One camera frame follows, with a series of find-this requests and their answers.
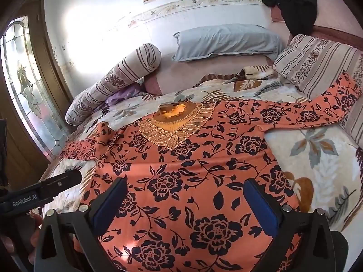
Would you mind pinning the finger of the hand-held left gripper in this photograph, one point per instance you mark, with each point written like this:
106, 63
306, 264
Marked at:
61, 181

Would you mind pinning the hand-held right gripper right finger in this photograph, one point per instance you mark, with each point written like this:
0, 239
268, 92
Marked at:
262, 206

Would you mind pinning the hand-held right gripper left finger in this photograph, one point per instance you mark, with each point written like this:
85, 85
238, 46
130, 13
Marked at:
109, 205

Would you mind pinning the orange floral garment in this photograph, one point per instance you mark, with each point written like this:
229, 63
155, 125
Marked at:
175, 161

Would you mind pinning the person's left hand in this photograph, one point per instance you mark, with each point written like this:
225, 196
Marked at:
35, 232

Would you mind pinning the leaf print blanket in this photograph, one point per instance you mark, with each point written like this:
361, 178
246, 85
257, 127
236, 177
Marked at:
309, 158

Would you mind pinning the stained glass door pane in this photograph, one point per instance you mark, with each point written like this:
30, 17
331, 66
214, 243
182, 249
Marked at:
28, 90

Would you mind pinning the purple cloth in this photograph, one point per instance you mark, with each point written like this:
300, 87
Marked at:
124, 96

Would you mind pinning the striped bolster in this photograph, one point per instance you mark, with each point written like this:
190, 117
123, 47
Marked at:
113, 85

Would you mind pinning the pink bed sheet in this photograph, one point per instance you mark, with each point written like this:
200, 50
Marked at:
184, 73

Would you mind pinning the striped pillow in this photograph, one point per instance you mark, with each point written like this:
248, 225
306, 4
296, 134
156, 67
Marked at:
312, 59

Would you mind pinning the grey pillow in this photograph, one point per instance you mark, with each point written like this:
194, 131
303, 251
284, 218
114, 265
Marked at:
227, 42

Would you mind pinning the black cloth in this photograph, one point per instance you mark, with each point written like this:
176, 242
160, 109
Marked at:
300, 11

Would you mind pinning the pink headboard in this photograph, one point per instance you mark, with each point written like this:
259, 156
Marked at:
340, 14

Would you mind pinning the wooden door frame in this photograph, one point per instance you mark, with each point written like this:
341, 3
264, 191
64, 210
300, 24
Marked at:
51, 48

